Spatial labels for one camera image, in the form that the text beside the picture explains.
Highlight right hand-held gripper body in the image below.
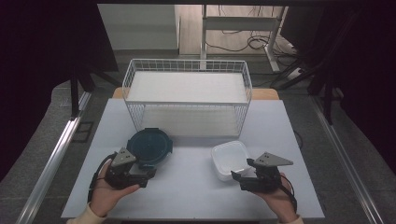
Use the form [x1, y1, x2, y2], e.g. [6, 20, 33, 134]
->
[246, 151, 294, 192]

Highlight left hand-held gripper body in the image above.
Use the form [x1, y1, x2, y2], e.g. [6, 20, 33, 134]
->
[104, 147, 144, 190]

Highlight white square plastic container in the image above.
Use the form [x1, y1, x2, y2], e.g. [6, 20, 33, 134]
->
[210, 140, 253, 183]

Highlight dark teal round lidded container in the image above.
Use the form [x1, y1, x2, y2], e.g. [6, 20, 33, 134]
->
[126, 127, 174, 171]

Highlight person's right hand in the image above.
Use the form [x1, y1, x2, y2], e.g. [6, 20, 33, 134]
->
[253, 172, 299, 223]

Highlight person's left hand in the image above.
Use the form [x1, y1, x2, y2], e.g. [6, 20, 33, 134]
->
[89, 161, 142, 217]

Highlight white ribbed liner sheet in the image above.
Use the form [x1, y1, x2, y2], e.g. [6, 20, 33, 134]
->
[126, 70, 249, 137]

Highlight black metal stand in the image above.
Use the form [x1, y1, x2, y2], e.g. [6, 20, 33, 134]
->
[270, 8, 353, 126]
[68, 61, 122, 121]

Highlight white power strip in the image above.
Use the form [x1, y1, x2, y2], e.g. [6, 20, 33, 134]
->
[287, 66, 304, 81]

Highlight dark curtain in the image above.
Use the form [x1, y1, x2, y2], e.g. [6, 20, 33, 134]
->
[279, 0, 396, 175]
[0, 0, 120, 183]

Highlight white cabinet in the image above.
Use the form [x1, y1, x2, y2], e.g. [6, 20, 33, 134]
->
[97, 3, 182, 51]

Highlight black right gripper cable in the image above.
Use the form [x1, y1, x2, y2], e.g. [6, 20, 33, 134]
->
[279, 174, 299, 215]

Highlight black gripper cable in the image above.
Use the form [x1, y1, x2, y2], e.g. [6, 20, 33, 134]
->
[279, 174, 299, 215]
[87, 153, 119, 203]

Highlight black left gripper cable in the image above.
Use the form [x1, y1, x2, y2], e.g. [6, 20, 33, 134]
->
[87, 153, 119, 203]

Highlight aluminium rail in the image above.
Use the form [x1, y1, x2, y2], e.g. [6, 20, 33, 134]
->
[310, 94, 387, 224]
[14, 91, 93, 224]

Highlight white wire basket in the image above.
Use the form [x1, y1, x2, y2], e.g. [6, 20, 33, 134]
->
[121, 58, 253, 138]

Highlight black floor cables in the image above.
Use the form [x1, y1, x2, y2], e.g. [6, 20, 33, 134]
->
[205, 5, 297, 58]

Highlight white metal desk frame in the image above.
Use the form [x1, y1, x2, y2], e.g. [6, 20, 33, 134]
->
[200, 4, 290, 73]

